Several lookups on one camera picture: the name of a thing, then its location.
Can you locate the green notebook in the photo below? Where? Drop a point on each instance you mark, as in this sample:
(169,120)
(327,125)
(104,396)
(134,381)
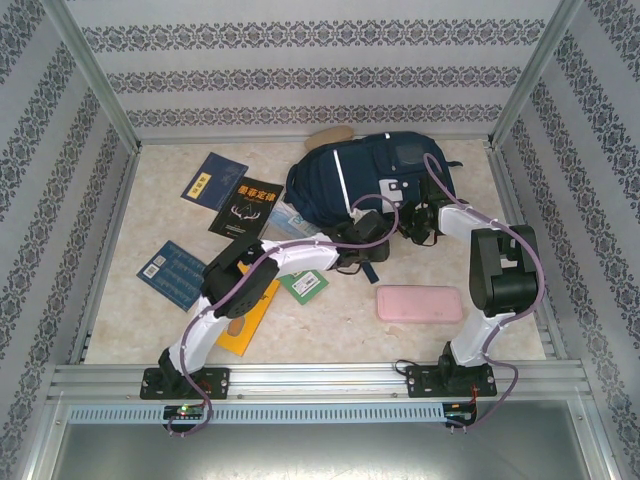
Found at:
(305,286)

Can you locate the navy blue backpack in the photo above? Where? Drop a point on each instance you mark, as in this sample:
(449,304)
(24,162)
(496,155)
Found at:
(360,170)

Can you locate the tan glasses case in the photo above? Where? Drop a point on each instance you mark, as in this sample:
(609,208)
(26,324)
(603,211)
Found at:
(327,136)

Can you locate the black book with antler print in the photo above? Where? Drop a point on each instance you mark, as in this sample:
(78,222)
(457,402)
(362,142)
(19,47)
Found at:
(245,210)

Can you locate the yellow picture book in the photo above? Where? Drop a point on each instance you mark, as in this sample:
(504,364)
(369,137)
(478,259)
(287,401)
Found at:
(240,335)

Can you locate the navy book with yellow label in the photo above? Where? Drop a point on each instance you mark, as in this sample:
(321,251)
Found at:
(212,180)

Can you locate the blue book with barcode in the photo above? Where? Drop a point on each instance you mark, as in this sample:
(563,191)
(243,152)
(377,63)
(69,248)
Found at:
(170,275)

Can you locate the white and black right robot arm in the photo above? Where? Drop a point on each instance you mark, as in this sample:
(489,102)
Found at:
(505,290)

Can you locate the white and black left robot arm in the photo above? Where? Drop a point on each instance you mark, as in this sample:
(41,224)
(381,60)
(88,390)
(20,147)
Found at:
(205,330)

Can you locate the pink pencil case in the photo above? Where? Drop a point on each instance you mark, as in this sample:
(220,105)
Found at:
(420,304)

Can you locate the small green circuit board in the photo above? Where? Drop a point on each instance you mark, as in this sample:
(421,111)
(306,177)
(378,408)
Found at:
(460,412)
(185,411)

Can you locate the grey metal sheet panel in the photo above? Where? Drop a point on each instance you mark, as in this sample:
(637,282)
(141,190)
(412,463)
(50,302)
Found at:
(320,455)

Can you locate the aluminium frame rail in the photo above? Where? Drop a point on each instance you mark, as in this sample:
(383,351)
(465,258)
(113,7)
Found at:
(225,138)
(106,250)
(526,250)
(320,382)

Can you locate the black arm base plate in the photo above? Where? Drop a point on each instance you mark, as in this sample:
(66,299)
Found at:
(415,382)
(220,382)

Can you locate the aluminium frame post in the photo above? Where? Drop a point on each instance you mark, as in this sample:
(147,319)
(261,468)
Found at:
(531,75)
(102,85)

